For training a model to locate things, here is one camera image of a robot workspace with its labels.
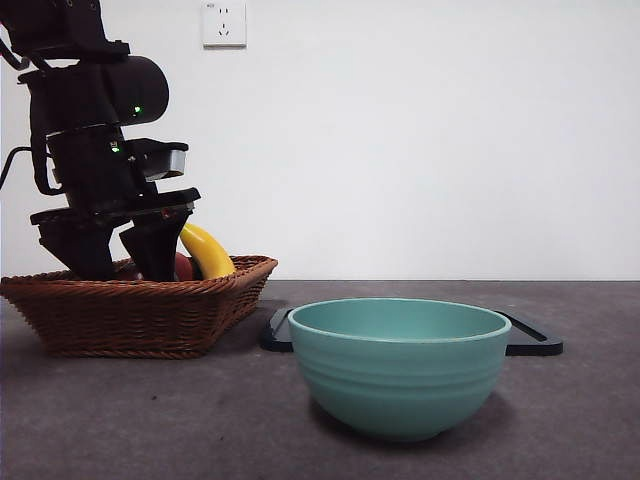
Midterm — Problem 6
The teal ribbed bowl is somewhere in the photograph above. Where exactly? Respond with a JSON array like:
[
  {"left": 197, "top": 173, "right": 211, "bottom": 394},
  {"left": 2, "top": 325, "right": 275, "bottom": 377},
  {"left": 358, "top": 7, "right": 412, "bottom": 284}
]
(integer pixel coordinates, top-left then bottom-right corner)
[{"left": 287, "top": 297, "right": 513, "bottom": 443}]

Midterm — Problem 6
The yellow banana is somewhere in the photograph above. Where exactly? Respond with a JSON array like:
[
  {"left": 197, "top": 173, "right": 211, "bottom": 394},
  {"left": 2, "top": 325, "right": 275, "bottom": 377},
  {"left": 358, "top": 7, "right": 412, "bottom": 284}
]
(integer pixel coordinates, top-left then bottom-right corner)
[{"left": 179, "top": 223, "right": 237, "bottom": 280}]

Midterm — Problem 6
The brown wicker basket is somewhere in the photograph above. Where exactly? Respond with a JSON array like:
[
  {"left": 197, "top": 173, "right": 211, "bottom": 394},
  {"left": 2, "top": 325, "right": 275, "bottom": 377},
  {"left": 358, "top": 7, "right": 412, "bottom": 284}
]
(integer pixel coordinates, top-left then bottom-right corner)
[{"left": 0, "top": 255, "right": 279, "bottom": 359}]

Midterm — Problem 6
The dark green rectangular tray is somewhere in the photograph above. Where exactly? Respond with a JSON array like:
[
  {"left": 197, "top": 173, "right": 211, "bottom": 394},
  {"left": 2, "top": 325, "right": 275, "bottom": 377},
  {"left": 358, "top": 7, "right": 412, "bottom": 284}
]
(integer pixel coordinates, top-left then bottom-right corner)
[{"left": 258, "top": 305, "right": 565, "bottom": 357}]

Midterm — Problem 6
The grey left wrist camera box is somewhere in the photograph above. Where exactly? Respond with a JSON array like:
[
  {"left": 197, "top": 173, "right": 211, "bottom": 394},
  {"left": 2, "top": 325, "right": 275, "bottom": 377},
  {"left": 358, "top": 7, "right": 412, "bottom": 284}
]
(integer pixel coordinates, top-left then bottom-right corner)
[{"left": 130, "top": 141, "right": 190, "bottom": 182}]

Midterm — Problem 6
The black cable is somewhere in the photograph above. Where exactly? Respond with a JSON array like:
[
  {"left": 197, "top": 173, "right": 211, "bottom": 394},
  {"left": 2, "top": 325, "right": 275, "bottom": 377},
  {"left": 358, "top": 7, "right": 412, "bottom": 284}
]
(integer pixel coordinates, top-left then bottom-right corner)
[{"left": 0, "top": 146, "right": 35, "bottom": 191}]

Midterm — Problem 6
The white wall socket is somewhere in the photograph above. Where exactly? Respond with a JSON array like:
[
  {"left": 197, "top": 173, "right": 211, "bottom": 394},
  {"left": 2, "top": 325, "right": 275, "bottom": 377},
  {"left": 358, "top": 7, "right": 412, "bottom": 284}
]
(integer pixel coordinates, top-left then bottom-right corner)
[{"left": 202, "top": 1, "right": 248, "bottom": 50}]

